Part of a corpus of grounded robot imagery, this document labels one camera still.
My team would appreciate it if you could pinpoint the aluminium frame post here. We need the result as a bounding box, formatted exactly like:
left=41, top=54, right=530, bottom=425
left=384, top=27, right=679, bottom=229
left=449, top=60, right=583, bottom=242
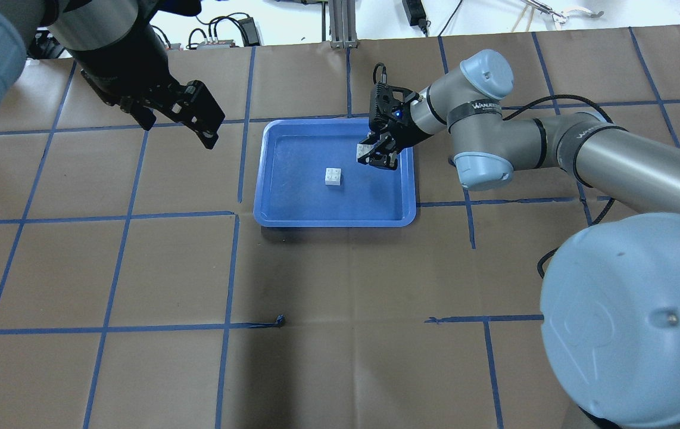
left=327, top=0, right=358, bottom=49

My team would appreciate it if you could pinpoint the brown paper table cover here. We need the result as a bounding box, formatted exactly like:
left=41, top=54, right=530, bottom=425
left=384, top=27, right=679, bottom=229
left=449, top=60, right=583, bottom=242
left=0, top=25, right=680, bottom=428

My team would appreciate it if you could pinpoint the blue plastic tray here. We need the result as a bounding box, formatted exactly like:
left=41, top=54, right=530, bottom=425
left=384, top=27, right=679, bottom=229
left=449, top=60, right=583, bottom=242
left=253, top=119, right=417, bottom=228

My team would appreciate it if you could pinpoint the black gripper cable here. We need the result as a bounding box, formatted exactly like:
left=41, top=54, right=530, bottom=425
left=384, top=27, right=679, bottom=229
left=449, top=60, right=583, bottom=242
left=504, top=94, right=617, bottom=281

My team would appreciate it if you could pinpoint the white building block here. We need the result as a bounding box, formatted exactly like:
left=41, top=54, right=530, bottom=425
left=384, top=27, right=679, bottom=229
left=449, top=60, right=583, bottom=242
left=355, top=143, right=374, bottom=164
left=324, top=167, right=342, bottom=186

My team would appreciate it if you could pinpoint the black power adapter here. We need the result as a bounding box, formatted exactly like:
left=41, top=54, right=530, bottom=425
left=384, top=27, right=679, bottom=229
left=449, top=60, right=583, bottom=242
left=402, top=0, right=430, bottom=36

